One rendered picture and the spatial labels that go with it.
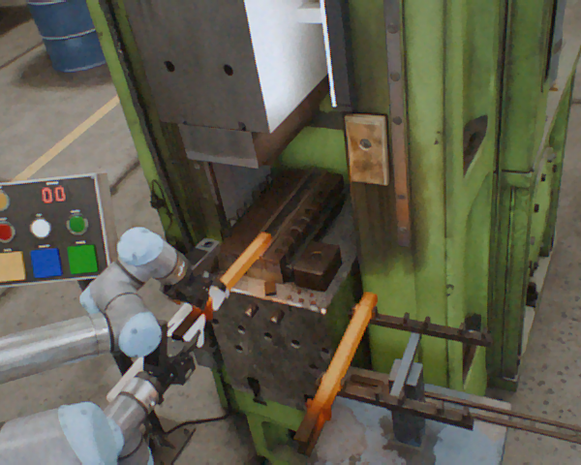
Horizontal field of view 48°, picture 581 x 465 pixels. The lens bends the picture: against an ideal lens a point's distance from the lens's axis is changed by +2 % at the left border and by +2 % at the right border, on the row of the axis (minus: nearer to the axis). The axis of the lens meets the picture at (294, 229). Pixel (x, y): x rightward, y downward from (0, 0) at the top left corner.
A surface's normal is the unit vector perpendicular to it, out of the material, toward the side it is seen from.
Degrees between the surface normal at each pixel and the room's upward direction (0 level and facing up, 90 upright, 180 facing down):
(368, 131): 90
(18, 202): 60
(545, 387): 0
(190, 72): 90
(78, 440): 31
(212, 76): 90
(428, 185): 90
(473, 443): 0
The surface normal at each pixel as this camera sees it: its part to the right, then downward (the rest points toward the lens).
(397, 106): -0.44, 0.58
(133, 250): -0.35, -0.40
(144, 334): 0.52, 0.45
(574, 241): -0.14, -0.79
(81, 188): -0.10, 0.12
